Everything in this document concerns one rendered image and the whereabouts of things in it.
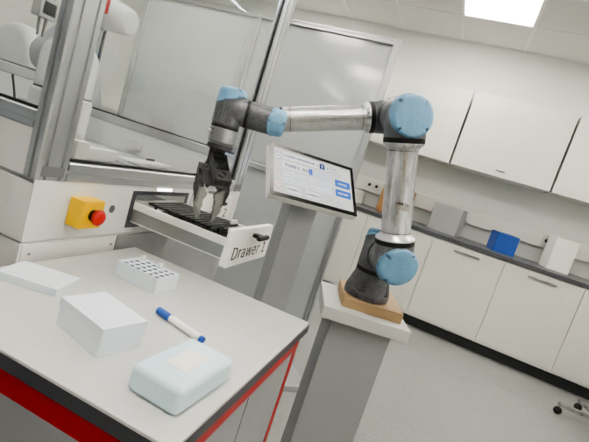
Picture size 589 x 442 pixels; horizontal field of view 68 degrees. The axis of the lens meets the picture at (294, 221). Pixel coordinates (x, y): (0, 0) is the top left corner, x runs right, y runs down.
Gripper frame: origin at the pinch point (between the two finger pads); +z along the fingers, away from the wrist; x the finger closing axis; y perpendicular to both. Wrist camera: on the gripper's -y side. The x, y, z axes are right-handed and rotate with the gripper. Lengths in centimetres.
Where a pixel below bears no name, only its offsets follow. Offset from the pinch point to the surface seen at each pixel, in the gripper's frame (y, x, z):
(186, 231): 3.6, 3.2, 6.0
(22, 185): -5.7, 42.7, -0.2
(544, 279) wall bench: 108, -320, 19
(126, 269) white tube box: -10.4, 18.2, 14.4
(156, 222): 10.6, 10.5, 6.3
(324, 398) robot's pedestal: -9, -50, 50
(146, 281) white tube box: -15.1, 13.9, 15.2
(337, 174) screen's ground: 90, -90, -20
